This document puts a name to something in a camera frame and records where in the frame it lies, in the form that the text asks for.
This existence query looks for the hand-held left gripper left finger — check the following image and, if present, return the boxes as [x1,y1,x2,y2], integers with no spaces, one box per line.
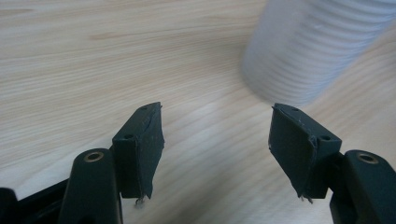
[111,102,165,200]

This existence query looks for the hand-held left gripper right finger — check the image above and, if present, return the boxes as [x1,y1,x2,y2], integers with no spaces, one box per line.
[268,103,343,203]

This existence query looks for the stack of white ribbed cups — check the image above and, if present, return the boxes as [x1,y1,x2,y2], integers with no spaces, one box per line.
[241,0,396,106]

